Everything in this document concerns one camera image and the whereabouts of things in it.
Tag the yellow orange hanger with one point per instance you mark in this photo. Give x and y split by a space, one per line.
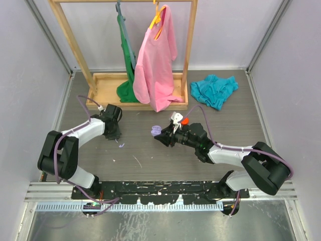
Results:
158 20

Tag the green shirt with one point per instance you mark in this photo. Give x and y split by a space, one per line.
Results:
125 90

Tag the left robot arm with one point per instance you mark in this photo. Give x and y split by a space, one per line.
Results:
59 154

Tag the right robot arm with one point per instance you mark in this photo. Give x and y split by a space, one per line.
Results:
261 167

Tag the grey blue hanger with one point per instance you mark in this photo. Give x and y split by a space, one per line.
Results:
124 30

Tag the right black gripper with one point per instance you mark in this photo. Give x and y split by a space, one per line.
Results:
167 137

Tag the pink shirt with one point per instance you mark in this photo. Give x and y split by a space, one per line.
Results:
153 78

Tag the grey slotted cable duct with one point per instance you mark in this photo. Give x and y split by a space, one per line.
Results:
95 207

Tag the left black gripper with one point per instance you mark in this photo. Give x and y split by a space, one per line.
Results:
116 135

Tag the teal crumpled shirt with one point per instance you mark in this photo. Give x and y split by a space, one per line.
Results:
213 91

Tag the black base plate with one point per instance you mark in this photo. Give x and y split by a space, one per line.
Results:
164 192

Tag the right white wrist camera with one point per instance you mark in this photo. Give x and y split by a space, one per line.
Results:
176 118

